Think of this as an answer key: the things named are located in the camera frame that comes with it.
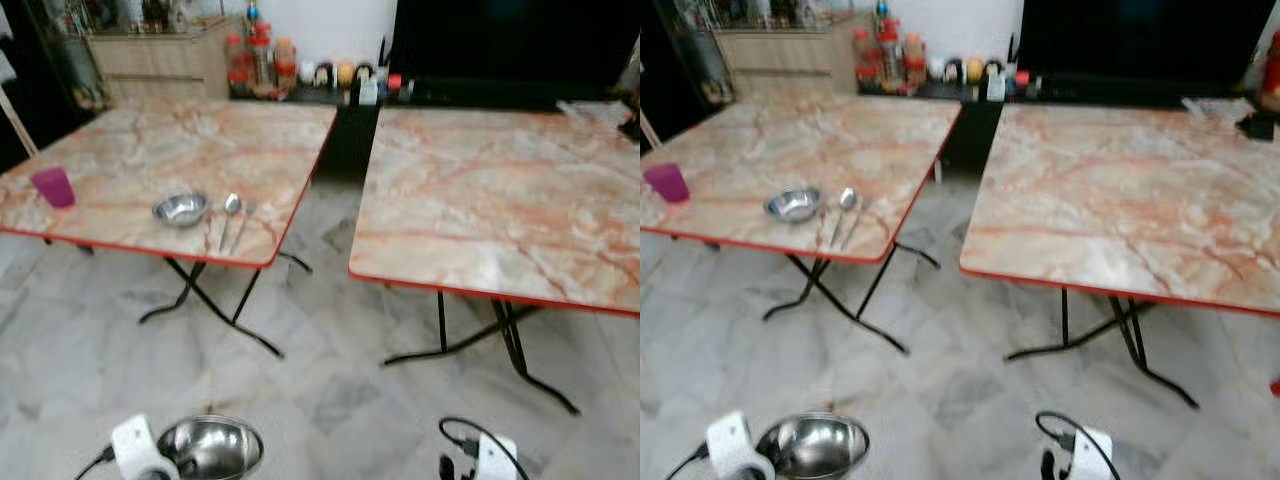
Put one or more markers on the large steel bowl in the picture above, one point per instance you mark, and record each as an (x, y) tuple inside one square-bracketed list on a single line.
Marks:
[(212, 450), (815, 445)]

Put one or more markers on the marble folding table red edge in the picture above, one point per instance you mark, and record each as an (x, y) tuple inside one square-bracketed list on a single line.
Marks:
[(150, 150), (500, 200), (1120, 200), (800, 140)]

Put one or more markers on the steel spoon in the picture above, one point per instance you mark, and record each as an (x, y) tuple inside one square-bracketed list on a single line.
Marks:
[(847, 199), (231, 205)]

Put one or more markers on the pink plastic cup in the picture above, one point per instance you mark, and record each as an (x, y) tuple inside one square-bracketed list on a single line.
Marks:
[(53, 187), (668, 182)]

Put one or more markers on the small steel bowl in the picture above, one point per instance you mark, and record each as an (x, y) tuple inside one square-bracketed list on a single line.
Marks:
[(181, 209), (793, 204)]

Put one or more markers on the small white packet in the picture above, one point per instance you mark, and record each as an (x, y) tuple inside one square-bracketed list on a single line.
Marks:
[(995, 88), (367, 92)]

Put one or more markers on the yellow jar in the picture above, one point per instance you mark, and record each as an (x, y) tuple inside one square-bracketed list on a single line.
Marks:
[(975, 69), (345, 73)]

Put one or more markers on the large black screen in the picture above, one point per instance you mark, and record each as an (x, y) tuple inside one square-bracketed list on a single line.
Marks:
[(500, 45), (1130, 40)]

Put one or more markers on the glass display cabinet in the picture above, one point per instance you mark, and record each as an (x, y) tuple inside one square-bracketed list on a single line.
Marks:
[(70, 60), (690, 50)]

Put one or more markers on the light wooden cabinet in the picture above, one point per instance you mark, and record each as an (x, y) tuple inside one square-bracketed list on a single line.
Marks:
[(160, 60), (790, 55)]

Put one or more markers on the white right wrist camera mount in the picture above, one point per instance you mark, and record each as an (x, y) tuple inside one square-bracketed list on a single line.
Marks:
[(1090, 452), (495, 455)]

